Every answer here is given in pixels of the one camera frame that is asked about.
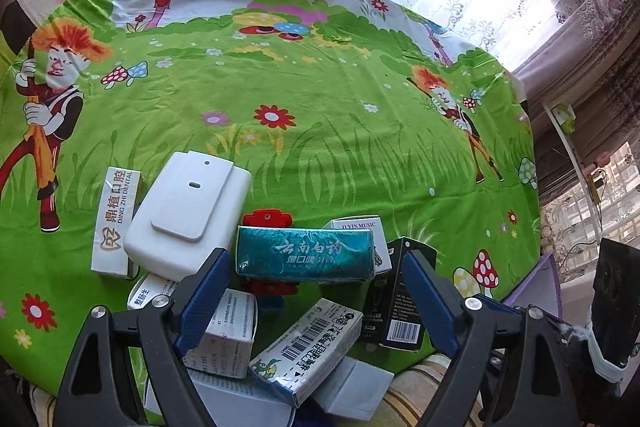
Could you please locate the purple white cardboard box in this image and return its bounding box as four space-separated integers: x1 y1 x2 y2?
502 254 563 319

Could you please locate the white plastic device case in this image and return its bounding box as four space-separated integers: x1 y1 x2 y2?
124 150 253 282

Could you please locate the white text medicine box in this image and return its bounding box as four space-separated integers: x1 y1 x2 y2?
183 288 258 379

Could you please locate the white dental box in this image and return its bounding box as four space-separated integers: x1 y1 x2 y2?
90 166 141 280

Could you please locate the white side table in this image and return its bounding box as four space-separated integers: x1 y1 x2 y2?
542 103 602 241

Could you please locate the red toy car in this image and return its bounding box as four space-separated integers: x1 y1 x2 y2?
241 208 302 310

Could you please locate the green cartoon tablecloth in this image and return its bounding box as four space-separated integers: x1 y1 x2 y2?
1 0 539 392

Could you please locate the teal toothpaste box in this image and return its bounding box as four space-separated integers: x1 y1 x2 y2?
235 227 373 283

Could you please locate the pink curtain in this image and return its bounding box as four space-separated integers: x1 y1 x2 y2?
515 0 639 202

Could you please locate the striped beige cushion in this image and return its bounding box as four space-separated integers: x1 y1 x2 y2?
18 355 450 426

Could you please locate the white flat box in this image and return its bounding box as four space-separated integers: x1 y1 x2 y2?
188 369 295 427

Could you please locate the plain white square box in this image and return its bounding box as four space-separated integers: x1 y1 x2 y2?
311 357 394 421

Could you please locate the white saxophone music box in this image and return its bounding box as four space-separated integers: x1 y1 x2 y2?
322 215 392 280

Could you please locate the white barcode medicine box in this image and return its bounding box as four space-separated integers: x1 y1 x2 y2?
250 298 363 409

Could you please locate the green tissue pack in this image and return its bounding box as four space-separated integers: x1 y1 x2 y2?
552 103 576 135

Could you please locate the black product box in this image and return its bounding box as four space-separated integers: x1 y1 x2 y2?
360 237 437 352

